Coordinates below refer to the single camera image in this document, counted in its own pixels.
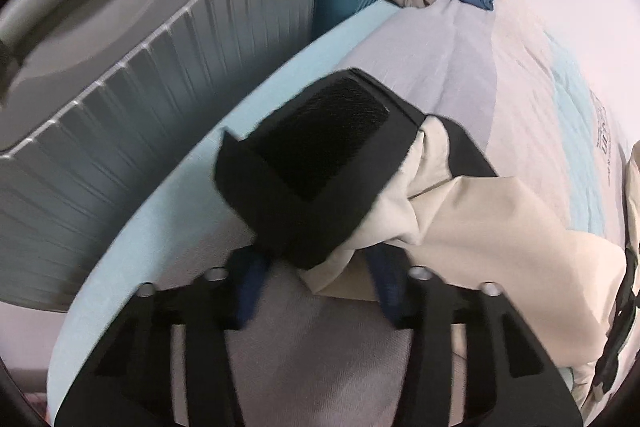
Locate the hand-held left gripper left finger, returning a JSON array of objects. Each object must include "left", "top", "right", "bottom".
[{"left": 52, "top": 251, "right": 273, "bottom": 427}]

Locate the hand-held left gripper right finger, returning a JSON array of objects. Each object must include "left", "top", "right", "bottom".
[{"left": 362, "top": 247, "right": 586, "bottom": 427}]

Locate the cream and black jacket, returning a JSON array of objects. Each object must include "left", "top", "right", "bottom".
[{"left": 214, "top": 68, "right": 640, "bottom": 408}]

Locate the light blue bed sheet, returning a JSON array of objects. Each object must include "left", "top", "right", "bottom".
[{"left": 46, "top": 1, "right": 386, "bottom": 427}]

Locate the grey ribbed suitcase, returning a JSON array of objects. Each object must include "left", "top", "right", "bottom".
[{"left": 0, "top": 0, "right": 326, "bottom": 313}]

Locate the pastel printed bed blanket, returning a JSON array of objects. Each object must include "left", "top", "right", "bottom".
[{"left": 220, "top": 0, "right": 633, "bottom": 427}]

